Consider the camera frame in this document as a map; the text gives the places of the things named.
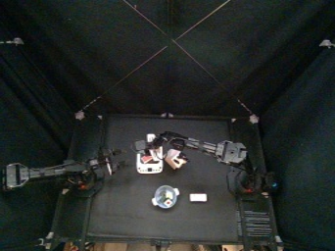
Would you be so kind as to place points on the red salmon sushi toy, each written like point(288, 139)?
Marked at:
point(147, 159)

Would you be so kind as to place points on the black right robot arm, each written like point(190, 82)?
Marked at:
point(227, 152)

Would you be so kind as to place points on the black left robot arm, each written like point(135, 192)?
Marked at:
point(48, 170)

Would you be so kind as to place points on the white sushi tray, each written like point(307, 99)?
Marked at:
point(150, 167)

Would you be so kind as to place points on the tan pink toy box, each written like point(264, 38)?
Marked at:
point(175, 159)

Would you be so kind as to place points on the green white toy food piece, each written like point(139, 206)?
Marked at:
point(164, 195)

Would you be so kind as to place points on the red white toy food piece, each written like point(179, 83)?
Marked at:
point(167, 203)

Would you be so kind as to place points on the small white rectangular block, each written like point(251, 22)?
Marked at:
point(198, 197)

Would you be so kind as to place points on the grey frame clamp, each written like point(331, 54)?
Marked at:
point(15, 41)
point(254, 118)
point(79, 114)
point(166, 115)
point(326, 43)

